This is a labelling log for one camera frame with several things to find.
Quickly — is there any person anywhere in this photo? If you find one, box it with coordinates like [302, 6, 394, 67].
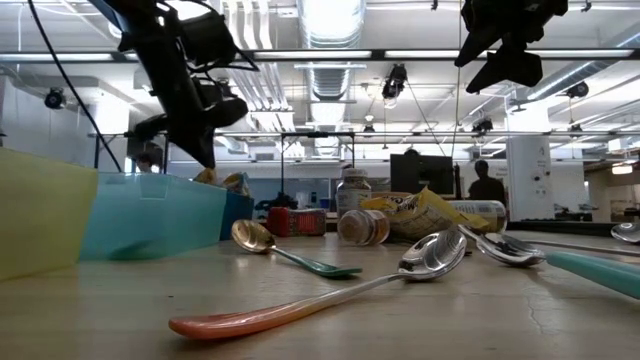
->
[467, 158, 507, 206]
[133, 151, 157, 175]

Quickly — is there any spoon with orange handle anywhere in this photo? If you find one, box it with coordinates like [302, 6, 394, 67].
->
[168, 229, 469, 341]

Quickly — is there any white-lidded spice jar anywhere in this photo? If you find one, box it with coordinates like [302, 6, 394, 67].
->
[334, 168, 374, 219]

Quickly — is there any silver ventilation duct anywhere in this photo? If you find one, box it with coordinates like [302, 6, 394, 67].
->
[298, 0, 367, 156]
[509, 59, 640, 109]

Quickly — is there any spoon with mint handle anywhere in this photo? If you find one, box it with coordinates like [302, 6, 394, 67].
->
[474, 231, 640, 301]

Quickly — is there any blue plastic bin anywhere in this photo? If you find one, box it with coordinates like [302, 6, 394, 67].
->
[219, 191, 256, 241]

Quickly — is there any gold spoon with green handle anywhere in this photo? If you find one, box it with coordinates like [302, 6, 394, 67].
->
[230, 218, 364, 280]

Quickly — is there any yellow plastic bin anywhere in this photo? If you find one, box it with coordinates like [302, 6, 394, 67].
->
[0, 147, 100, 281]

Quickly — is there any black overhead rig bar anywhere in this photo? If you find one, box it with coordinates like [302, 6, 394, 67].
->
[0, 48, 640, 63]

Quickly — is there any black aluminium table frame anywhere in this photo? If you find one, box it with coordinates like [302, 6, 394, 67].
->
[507, 219, 640, 239]

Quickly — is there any black background workstation frame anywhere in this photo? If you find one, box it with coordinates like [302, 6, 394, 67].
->
[92, 131, 357, 211]

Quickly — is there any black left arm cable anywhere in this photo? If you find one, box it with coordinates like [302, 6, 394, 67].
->
[25, 0, 124, 174]

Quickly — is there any yellow ramen noodle packet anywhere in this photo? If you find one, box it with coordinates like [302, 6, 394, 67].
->
[360, 186, 492, 244]
[193, 167, 219, 185]

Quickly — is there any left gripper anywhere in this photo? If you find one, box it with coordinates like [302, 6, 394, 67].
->
[132, 24, 249, 169]

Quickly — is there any teal plastic bin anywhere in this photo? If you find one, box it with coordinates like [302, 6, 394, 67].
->
[79, 172, 229, 261]

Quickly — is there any blue ramen noodle packet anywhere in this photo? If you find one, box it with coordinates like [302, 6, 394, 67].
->
[221, 172, 253, 198]

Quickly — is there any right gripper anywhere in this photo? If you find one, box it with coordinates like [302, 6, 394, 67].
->
[454, 0, 569, 94]

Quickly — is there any white square pillar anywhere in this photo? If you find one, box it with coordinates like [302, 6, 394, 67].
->
[506, 135, 554, 221]

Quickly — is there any tan jar with white label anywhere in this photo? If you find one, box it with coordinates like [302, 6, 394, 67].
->
[447, 199, 509, 234]

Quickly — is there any small brown spice jar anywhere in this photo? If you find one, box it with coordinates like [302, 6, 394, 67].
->
[337, 208, 392, 247]

